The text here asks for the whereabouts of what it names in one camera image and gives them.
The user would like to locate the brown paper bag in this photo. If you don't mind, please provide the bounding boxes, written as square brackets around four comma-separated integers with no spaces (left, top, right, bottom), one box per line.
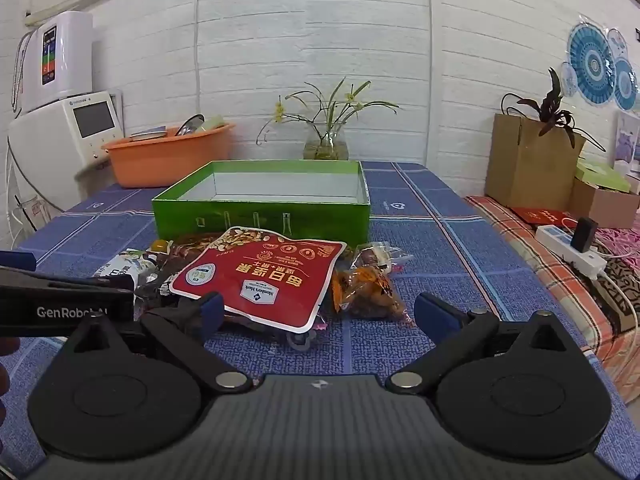
[484,92,587,211]

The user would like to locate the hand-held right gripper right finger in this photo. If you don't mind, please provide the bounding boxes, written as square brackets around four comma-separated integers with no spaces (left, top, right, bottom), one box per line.
[385,292,588,396]

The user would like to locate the pale paper fan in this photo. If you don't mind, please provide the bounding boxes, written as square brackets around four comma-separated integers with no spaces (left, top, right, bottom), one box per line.
[607,27,629,58]
[560,62,579,97]

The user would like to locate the brown patterned cloth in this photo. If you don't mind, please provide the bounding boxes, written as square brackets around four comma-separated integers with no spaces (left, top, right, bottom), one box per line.
[590,260,640,333]

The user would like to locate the white water purifier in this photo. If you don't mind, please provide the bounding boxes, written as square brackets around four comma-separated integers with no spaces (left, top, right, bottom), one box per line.
[11,10,95,113]

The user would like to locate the clear brown snack packet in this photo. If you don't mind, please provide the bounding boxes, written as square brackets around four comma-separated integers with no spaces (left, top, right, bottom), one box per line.
[350,241,413,273]

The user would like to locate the glass vase with orchid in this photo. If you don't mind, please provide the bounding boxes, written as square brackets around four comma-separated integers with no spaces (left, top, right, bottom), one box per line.
[256,77,401,161]

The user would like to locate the red envelope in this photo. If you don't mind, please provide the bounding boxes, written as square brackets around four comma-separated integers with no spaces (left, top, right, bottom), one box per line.
[510,206,576,228]

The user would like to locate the pale purple poster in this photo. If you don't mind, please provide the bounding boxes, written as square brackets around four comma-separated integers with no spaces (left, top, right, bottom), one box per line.
[617,110,640,163]

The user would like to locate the large red nut bag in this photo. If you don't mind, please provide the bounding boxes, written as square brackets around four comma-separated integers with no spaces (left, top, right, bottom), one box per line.
[169,226,347,333]

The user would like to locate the white power strip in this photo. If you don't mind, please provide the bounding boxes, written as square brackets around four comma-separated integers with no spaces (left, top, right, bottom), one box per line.
[535,224,607,278]

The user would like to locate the orange plastic basin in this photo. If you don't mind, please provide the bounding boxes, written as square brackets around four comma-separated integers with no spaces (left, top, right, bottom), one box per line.
[101,122,236,189]

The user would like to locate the clear orange snack packet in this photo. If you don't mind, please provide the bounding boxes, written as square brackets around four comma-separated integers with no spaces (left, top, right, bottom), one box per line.
[330,265,413,326]

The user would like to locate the white wall pipe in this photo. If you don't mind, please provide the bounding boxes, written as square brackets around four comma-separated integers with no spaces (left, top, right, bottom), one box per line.
[426,0,437,163]

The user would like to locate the black charger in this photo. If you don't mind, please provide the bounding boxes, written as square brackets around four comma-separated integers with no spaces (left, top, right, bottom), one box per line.
[571,217,599,253]

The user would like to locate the medium blue paper fan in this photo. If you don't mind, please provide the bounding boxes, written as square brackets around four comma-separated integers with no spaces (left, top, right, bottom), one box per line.
[612,57,639,111]

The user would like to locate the light green box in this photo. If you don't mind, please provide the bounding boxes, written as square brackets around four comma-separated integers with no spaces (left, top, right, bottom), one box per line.
[575,157,633,193]

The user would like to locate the silver packets in basin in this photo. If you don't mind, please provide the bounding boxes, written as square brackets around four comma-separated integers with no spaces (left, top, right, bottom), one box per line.
[175,114,206,137]

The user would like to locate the white green snack packet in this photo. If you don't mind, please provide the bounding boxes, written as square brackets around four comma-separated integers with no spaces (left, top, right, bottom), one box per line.
[93,249,161,283]

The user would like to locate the red sausage packet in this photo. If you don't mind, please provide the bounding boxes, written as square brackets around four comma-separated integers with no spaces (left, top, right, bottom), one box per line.
[166,232,228,265]

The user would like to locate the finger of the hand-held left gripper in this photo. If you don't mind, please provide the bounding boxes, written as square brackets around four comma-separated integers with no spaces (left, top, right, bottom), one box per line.
[0,267,136,293]
[0,251,37,273]

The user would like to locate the blue plaid tablecloth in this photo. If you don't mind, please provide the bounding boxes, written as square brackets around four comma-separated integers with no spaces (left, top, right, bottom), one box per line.
[0,161,628,480]

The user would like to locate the green cardboard box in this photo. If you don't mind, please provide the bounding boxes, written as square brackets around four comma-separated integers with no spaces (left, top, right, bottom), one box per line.
[151,160,372,251]

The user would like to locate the orange plaid blanket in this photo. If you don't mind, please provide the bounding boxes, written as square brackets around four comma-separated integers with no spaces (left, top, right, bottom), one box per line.
[465,195,640,396]

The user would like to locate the large blue paper fan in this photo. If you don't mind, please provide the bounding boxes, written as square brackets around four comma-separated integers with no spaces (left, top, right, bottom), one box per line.
[567,25,618,93]

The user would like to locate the white appliance with screen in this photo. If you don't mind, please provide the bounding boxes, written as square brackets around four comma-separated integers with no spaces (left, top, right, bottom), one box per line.
[7,90,125,176]

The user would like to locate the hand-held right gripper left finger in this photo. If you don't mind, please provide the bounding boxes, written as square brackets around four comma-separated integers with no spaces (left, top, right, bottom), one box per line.
[65,292,253,393]

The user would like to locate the white wall cable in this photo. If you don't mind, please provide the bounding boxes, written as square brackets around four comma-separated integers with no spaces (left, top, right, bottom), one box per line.
[194,0,203,111]

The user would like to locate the pink floral cloth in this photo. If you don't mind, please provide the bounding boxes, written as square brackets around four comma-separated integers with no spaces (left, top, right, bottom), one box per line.
[597,227,640,261]

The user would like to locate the purple leaf plant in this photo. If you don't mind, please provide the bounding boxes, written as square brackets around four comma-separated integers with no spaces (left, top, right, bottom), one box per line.
[517,67,606,151]

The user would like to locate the person's left hand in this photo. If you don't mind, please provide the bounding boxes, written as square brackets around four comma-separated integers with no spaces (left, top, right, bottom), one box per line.
[0,337,21,423]

